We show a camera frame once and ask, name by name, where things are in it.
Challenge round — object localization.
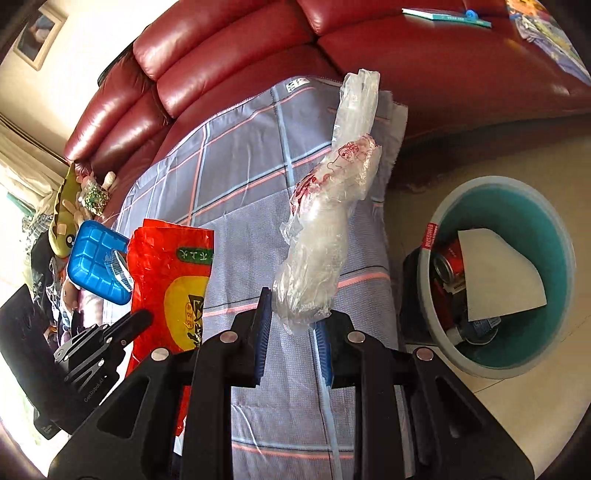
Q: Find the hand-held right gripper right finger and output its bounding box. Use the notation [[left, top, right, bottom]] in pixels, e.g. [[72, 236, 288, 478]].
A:
[[314, 310, 536, 480]]

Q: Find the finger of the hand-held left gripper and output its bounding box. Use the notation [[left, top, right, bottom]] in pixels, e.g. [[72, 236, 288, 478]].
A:
[[105, 309, 154, 345]]

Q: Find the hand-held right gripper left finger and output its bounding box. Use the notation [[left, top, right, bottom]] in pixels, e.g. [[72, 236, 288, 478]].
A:
[[46, 286, 273, 480]]

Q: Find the red plastic bag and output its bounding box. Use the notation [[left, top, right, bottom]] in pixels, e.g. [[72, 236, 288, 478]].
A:
[[124, 218, 215, 455]]

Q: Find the clear plastic bag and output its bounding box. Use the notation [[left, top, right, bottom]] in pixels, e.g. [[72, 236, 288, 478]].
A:
[[272, 69, 384, 337]]

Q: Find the red soda can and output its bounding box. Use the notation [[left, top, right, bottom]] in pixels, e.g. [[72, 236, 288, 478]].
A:
[[431, 242, 469, 294]]

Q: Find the clear bottle blue label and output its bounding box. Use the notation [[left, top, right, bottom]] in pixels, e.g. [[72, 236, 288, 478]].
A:
[[445, 316, 504, 347]]

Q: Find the white paper towel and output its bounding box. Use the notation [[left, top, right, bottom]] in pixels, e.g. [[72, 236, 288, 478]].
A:
[[457, 226, 549, 324]]

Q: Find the teal plastic bin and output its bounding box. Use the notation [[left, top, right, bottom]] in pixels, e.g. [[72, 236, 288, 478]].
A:
[[418, 175, 577, 380]]

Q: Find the blue plastic tray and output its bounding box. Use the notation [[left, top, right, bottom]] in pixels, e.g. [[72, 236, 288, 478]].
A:
[[67, 220, 134, 305]]

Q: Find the green plush toy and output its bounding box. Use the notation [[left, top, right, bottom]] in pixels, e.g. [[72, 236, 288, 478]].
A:
[[48, 164, 116, 257]]

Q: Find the plaid cloth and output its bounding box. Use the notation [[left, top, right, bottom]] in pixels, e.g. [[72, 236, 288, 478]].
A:
[[99, 76, 409, 480]]

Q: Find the red leather sofa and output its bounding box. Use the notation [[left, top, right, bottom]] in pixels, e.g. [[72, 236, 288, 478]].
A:
[[65, 0, 591, 222]]

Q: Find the thin book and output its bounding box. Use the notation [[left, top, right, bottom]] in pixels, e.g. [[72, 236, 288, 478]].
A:
[[402, 7, 492, 28]]

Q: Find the pile of colourful packets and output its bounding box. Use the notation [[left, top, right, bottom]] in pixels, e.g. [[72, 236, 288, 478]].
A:
[[505, 0, 591, 84]]

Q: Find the framed wall picture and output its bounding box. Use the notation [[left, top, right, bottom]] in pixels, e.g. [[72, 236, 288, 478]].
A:
[[13, 2, 69, 71]]

